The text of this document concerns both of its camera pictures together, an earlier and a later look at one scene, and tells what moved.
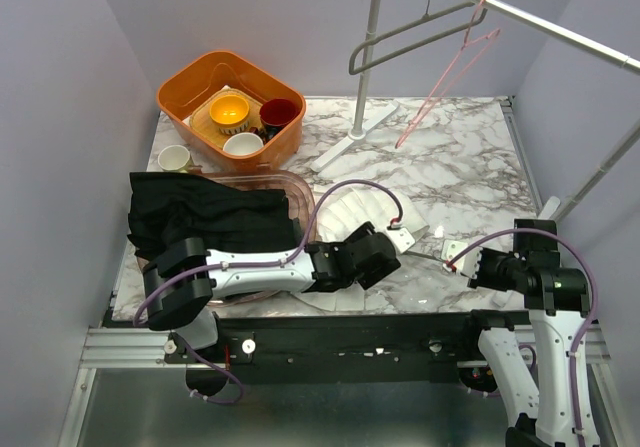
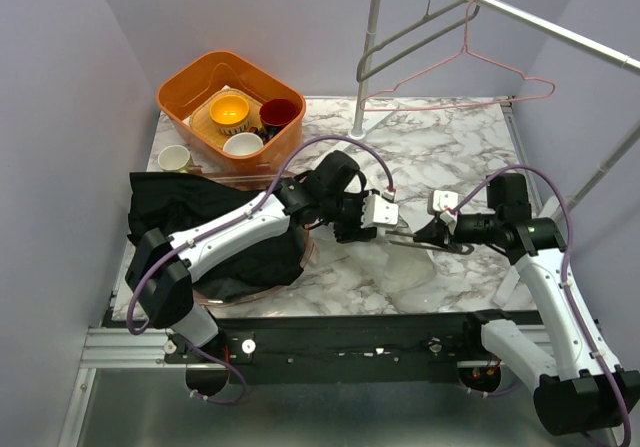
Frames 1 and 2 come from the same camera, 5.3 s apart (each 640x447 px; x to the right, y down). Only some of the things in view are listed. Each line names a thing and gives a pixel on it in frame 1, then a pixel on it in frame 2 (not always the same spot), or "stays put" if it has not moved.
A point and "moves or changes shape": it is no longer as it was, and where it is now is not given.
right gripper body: [497, 269] to [477, 228]
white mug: [174, 158] stays put
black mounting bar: [341, 347] stays put
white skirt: [342, 210] to [405, 275]
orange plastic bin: [195, 79] stays put
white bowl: [243, 144] stays put
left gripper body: [366, 281] to [346, 215]
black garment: [165, 207] stays put
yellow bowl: [229, 109] stays put
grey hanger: [428, 256] moves or changes shape
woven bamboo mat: [204, 125] stays put
